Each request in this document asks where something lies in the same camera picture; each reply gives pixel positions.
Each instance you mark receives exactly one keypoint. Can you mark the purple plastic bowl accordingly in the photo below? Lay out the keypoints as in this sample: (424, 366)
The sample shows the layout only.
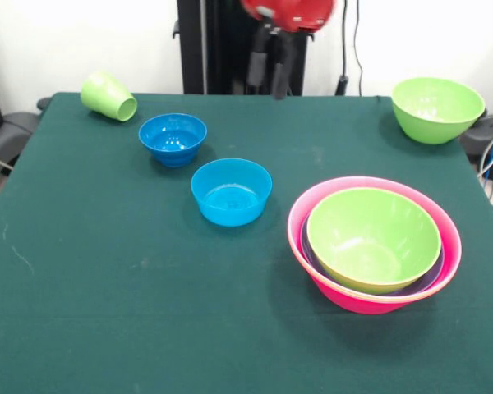
(433, 279)

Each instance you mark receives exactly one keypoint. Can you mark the black pedestal leg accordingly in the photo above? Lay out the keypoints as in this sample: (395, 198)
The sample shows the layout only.
(12, 131)
(482, 139)

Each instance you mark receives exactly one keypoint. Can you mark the light blue plastic bowl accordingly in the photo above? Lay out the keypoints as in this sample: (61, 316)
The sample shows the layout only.
(230, 197)

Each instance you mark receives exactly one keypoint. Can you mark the green plastic bowl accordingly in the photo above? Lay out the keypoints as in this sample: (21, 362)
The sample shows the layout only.
(435, 111)
(374, 230)

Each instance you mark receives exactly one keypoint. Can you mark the green plastic cup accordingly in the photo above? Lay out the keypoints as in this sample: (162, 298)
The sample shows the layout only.
(104, 96)

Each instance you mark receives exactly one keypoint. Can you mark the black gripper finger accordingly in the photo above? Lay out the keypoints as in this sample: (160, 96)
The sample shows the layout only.
(281, 74)
(256, 65)

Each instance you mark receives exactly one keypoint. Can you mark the pink plastic bowl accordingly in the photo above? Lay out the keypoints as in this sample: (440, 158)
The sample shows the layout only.
(361, 305)
(300, 205)

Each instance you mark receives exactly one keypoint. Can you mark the dark green table cloth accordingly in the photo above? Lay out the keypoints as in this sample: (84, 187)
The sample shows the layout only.
(148, 308)

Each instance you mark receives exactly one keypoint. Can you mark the dark blue plastic bowl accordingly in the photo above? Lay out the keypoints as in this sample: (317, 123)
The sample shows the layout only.
(172, 139)

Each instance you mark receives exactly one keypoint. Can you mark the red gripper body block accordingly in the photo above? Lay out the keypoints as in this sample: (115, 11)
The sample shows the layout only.
(296, 14)

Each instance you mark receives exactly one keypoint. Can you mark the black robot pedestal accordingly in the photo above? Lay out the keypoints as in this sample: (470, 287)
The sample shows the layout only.
(222, 49)

